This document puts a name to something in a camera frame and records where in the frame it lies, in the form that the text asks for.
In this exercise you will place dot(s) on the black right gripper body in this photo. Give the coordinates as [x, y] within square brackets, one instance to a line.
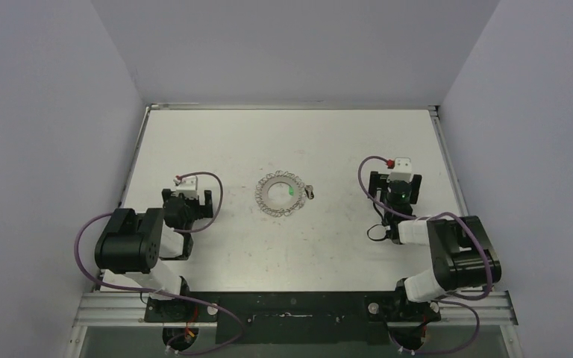
[374, 183]

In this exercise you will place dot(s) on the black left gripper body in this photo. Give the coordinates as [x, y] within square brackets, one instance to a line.
[195, 210]

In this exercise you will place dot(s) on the metal disc with keyrings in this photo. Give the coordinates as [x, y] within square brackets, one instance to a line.
[272, 193]

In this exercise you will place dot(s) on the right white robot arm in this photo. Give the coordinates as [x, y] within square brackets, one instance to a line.
[461, 253]

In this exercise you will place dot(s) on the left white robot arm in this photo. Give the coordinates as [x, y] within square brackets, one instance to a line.
[137, 245]

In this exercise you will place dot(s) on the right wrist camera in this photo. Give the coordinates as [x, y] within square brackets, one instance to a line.
[401, 169]

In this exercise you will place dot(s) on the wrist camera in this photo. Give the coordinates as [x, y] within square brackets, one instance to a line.
[186, 187]
[401, 169]

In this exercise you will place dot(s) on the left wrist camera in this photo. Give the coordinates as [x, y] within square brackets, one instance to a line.
[186, 187]

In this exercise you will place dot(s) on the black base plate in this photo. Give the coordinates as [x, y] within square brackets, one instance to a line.
[294, 318]

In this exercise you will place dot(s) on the aluminium frame rail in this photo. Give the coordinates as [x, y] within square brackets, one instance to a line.
[115, 309]

